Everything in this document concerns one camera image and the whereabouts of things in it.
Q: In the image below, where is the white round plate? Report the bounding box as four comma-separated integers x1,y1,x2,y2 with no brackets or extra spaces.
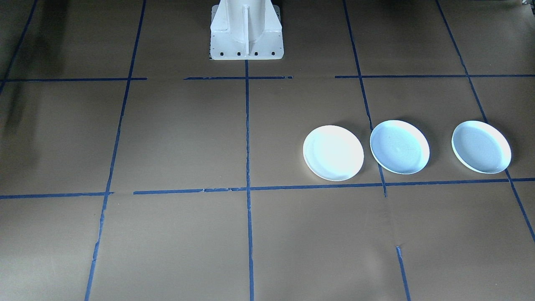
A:
303,125,364,182
451,120,512,174
370,120,431,175

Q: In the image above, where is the white post with base plate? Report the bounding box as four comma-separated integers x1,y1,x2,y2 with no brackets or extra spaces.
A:
208,0,285,61

